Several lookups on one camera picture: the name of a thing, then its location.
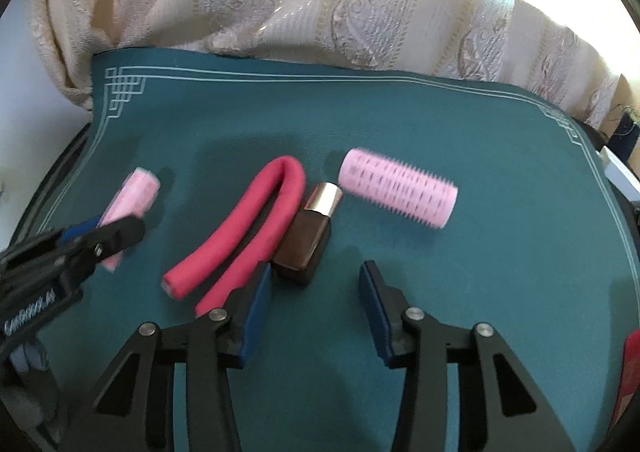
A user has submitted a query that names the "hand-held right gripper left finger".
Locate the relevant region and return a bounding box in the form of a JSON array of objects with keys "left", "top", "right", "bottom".
[{"left": 75, "top": 262, "right": 273, "bottom": 452}]

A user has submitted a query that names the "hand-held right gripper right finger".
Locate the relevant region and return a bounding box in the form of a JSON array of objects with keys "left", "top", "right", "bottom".
[{"left": 358, "top": 260, "right": 576, "bottom": 452}]

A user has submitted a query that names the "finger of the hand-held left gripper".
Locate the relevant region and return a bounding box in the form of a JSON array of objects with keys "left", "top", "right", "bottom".
[
  {"left": 0, "top": 217, "right": 102, "bottom": 266},
  {"left": 54, "top": 217, "right": 147, "bottom": 293}
]

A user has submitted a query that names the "pink hair roller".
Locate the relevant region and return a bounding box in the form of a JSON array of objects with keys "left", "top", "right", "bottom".
[
  {"left": 338, "top": 148, "right": 459, "bottom": 231},
  {"left": 99, "top": 168, "right": 162, "bottom": 273}
]

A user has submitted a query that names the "brown bottle with gold cap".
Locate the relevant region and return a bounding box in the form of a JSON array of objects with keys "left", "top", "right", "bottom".
[{"left": 271, "top": 183, "right": 344, "bottom": 286}]

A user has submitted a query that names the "red tin box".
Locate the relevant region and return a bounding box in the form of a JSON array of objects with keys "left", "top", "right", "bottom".
[{"left": 612, "top": 329, "right": 640, "bottom": 428}]

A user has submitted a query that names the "green desktop mat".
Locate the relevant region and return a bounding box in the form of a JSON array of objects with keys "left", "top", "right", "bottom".
[{"left": 37, "top": 49, "right": 640, "bottom": 452}]

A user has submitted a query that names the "pink foam curler rod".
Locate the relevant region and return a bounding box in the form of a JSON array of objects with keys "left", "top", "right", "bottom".
[{"left": 162, "top": 156, "right": 307, "bottom": 319}]

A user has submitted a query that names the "cream lace curtain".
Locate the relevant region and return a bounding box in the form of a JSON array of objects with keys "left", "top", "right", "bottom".
[{"left": 30, "top": 0, "right": 626, "bottom": 133}]

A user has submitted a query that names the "dark blue container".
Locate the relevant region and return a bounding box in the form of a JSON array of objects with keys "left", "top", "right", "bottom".
[{"left": 602, "top": 104, "right": 640, "bottom": 157}]

